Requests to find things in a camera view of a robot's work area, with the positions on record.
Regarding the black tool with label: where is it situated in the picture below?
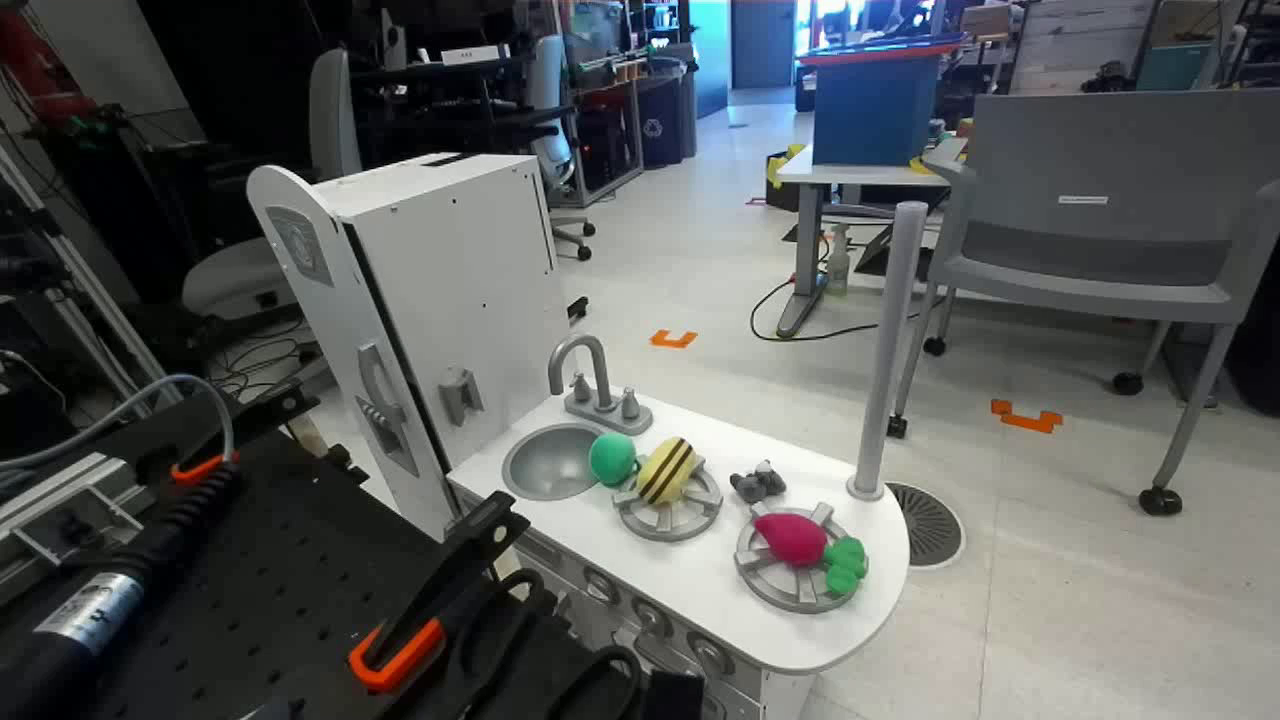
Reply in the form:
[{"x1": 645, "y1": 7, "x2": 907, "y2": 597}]
[{"x1": 0, "y1": 464, "x2": 241, "y2": 720}]

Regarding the grey toy faucet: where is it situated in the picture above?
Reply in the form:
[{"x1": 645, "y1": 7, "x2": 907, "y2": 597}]
[{"x1": 547, "y1": 337, "x2": 653, "y2": 435}]

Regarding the grey right burner grate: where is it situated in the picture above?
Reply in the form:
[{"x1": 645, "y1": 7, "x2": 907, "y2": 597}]
[{"x1": 733, "y1": 505, "x2": 860, "y2": 616}]

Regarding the grey burner grate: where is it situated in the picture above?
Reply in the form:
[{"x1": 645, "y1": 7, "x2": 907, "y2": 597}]
[
  {"x1": 612, "y1": 470, "x2": 726, "y2": 545},
  {"x1": 733, "y1": 505, "x2": 860, "y2": 616}
]

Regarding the pink plush toy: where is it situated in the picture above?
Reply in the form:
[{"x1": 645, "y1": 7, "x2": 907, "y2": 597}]
[{"x1": 751, "y1": 513, "x2": 827, "y2": 567}]

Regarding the white toy kitchen cabinet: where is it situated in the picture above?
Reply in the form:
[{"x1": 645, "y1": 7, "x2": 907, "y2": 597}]
[{"x1": 297, "y1": 153, "x2": 568, "y2": 539}]

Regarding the yellow black striped plush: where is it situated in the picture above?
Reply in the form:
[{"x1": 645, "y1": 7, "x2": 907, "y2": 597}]
[{"x1": 637, "y1": 435, "x2": 701, "y2": 505}]

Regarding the round floor drain cover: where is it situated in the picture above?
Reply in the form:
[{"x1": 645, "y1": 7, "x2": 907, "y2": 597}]
[{"x1": 895, "y1": 485, "x2": 963, "y2": 567}]

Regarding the grey left burner grate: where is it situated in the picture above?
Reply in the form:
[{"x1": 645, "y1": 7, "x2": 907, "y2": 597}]
[{"x1": 612, "y1": 470, "x2": 726, "y2": 545}]

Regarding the grey table with legs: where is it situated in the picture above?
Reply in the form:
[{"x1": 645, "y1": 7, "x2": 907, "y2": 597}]
[{"x1": 775, "y1": 141, "x2": 963, "y2": 339}]

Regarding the blue bin on table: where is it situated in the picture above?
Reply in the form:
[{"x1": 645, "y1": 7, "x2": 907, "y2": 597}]
[{"x1": 803, "y1": 39, "x2": 952, "y2": 166}]

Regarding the white office chair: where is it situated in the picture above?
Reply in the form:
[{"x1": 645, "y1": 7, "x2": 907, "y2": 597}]
[{"x1": 180, "y1": 48, "x2": 364, "y2": 319}]

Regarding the small black grey block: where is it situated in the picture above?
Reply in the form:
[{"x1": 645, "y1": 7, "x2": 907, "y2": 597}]
[{"x1": 729, "y1": 464, "x2": 790, "y2": 505}]

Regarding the small green plush toy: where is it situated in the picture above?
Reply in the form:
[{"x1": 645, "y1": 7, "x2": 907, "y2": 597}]
[{"x1": 824, "y1": 538, "x2": 870, "y2": 600}]

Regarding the grey vertical post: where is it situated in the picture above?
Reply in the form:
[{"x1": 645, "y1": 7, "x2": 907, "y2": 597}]
[{"x1": 848, "y1": 201, "x2": 928, "y2": 502}]

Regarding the blue recycling bin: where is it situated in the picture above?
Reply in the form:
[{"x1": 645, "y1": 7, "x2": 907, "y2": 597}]
[{"x1": 639, "y1": 76, "x2": 696, "y2": 168}]

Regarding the grey rolling chair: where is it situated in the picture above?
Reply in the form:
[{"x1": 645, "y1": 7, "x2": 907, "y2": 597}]
[{"x1": 890, "y1": 90, "x2": 1280, "y2": 515}]

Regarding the grey toy sink basin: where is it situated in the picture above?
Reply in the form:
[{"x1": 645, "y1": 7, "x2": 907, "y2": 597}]
[{"x1": 505, "y1": 423, "x2": 595, "y2": 502}]

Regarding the grey cable hose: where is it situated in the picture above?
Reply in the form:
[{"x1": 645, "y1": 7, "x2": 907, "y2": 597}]
[{"x1": 0, "y1": 370, "x2": 241, "y2": 473}]

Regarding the black perforated board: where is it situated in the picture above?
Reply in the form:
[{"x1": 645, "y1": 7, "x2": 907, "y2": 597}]
[{"x1": 0, "y1": 432, "x2": 708, "y2": 720}]

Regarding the white toy kitchen counter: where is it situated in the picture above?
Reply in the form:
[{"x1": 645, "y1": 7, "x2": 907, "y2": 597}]
[{"x1": 454, "y1": 402, "x2": 907, "y2": 720}]

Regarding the green plush ball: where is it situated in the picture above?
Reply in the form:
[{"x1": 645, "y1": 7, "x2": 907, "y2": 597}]
[{"x1": 587, "y1": 432, "x2": 639, "y2": 487}]

